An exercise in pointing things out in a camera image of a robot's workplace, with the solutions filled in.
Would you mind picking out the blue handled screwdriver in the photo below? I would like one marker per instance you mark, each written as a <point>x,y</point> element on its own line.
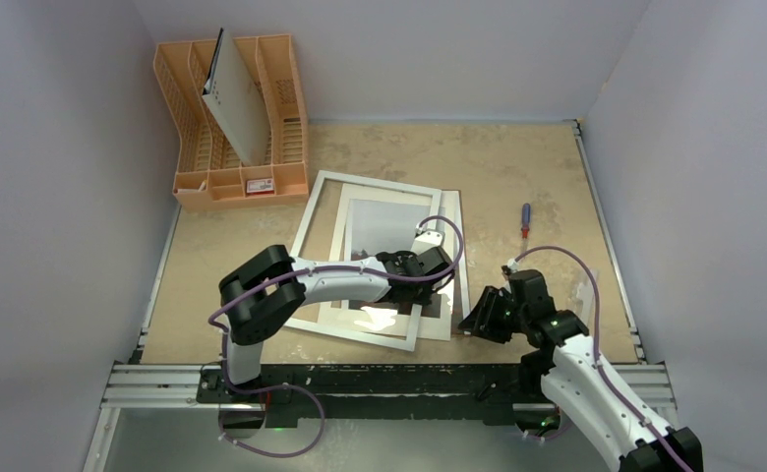
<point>525,225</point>

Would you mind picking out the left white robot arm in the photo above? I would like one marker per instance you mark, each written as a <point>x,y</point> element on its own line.
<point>261,295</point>

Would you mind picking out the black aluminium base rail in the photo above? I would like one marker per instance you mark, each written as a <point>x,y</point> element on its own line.
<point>287,393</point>

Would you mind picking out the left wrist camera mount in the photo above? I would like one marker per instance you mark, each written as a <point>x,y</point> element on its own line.
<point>426,239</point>

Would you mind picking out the white picture frame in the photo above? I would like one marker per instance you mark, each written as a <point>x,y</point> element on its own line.
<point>406,344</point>

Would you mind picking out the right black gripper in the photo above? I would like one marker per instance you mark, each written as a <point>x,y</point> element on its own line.
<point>490,312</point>

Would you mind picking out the matted photo print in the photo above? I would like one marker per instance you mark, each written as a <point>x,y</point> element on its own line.
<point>369,221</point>

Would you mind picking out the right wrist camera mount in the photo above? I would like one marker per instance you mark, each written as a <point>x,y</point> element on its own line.
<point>510,268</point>

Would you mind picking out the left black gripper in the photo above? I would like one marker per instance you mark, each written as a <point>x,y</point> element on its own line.
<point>423,297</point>

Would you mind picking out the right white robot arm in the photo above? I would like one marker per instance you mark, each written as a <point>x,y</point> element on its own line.
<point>566,368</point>

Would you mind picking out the small red white box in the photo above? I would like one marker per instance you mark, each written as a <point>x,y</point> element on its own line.
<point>259,187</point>

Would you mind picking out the clear plastic screwdriver packaging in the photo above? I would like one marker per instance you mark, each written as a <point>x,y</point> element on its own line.
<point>584,297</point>

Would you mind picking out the white board in organizer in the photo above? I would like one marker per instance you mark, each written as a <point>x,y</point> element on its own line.
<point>235,103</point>

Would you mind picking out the orange plastic file organizer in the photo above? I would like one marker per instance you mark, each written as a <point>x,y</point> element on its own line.
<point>210,175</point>

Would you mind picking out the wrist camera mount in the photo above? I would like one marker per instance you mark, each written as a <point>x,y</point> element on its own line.
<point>426,239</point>
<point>510,268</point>

